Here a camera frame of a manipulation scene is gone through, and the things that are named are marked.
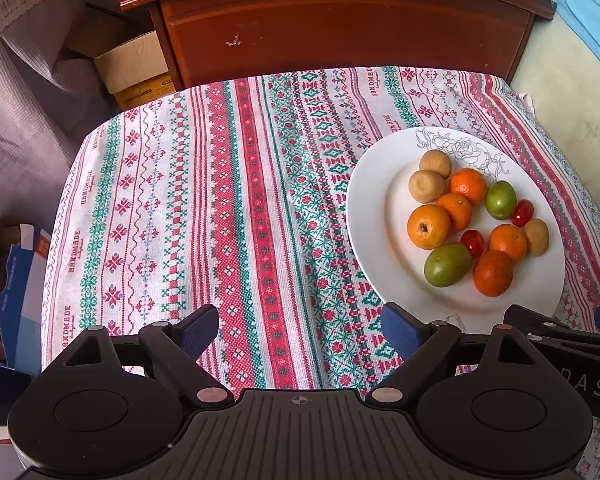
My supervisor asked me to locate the green lime fruit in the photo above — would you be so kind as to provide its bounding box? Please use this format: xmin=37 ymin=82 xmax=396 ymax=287
xmin=424 ymin=242 xmax=474 ymax=288

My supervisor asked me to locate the orange mandarin front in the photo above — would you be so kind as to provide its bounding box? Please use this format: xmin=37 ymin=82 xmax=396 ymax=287
xmin=472 ymin=250 xmax=514 ymax=297

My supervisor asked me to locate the brown kiwi fruit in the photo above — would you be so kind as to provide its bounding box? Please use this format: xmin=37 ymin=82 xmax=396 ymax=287
xmin=522 ymin=218 xmax=550 ymax=257
xmin=408 ymin=170 xmax=445 ymax=204
xmin=419 ymin=150 xmax=453 ymax=180

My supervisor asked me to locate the red cherry tomato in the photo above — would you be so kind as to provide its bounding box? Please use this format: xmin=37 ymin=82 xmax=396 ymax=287
xmin=509 ymin=200 xmax=535 ymax=228
xmin=460 ymin=230 xmax=486 ymax=259

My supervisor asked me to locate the large orange mandarin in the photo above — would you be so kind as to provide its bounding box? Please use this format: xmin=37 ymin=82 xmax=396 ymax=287
xmin=488 ymin=223 xmax=528 ymax=264

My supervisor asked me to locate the small green lime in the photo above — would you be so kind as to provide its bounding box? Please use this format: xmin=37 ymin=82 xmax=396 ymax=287
xmin=484 ymin=180 xmax=518 ymax=220

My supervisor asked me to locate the small orange mandarin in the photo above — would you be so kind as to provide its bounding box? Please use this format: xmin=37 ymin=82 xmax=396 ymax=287
xmin=449 ymin=168 xmax=489 ymax=205

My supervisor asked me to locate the white ceramic plate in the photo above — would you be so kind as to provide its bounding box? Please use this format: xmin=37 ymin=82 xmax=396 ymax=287
xmin=345 ymin=127 xmax=566 ymax=335

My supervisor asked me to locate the blue white carton box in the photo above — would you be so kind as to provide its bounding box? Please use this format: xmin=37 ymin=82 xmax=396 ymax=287
xmin=0 ymin=223 xmax=50 ymax=376

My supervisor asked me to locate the patterned red green tablecloth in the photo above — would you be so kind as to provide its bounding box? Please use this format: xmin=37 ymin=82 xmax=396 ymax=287
xmin=40 ymin=65 xmax=600 ymax=480

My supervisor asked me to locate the grey checkered cloth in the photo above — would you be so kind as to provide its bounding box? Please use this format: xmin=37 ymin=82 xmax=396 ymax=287
xmin=0 ymin=0 xmax=120 ymax=230

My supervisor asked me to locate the cardboard box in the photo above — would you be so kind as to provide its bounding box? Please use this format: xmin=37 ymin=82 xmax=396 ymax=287
xmin=65 ymin=6 xmax=175 ymax=110

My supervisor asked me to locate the brown wooden cabinet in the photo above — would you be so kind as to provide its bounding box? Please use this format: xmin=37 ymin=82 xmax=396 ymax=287
xmin=118 ymin=0 xmax=556 ymax=89

